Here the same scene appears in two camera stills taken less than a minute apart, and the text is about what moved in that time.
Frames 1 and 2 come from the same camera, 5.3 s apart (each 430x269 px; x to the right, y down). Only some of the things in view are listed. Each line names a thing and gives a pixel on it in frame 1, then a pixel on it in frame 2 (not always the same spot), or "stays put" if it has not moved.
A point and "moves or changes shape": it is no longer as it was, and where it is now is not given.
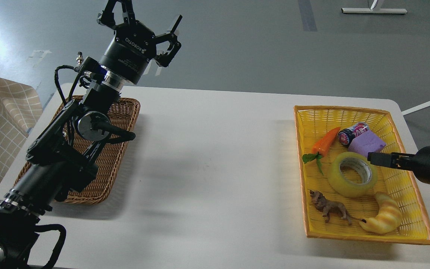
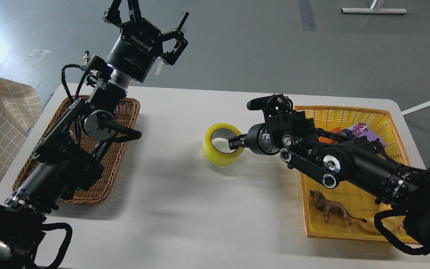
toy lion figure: [327, 207] stays put
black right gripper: [426, 160] -> [259, 140]
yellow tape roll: [344, 188] moves or changes shape
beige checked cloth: [5, 110] stays put
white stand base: [372, 10] stays put
